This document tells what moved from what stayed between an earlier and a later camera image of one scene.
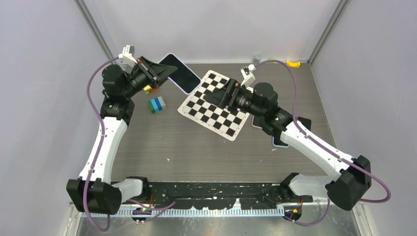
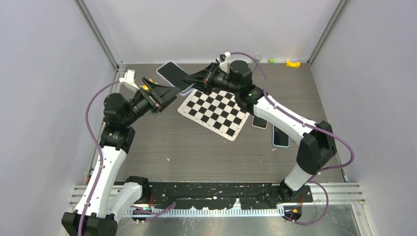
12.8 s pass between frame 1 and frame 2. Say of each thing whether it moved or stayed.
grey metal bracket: stayed
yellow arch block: stayed
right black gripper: moved
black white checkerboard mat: stayed
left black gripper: moved
